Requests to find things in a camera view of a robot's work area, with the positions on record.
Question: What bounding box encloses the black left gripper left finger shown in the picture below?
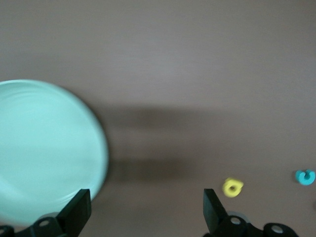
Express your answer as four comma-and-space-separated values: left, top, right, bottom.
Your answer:
29, 189, 92, 237

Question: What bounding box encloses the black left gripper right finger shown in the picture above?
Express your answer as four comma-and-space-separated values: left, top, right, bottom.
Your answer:
203, 189, 249, 237

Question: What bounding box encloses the yellow foam letter a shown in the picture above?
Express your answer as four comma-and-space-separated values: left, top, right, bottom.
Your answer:
222, 177, 245, 198

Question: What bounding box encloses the teal foam letter c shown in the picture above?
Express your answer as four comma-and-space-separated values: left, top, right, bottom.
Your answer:
295, 169, 316, 186

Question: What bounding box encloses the pale green plate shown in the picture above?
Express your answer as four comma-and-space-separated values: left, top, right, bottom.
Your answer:
0, 79, 110, 227

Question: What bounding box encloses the brown paper table cover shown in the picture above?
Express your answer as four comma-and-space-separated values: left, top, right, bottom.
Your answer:
0, 0, 316, 237

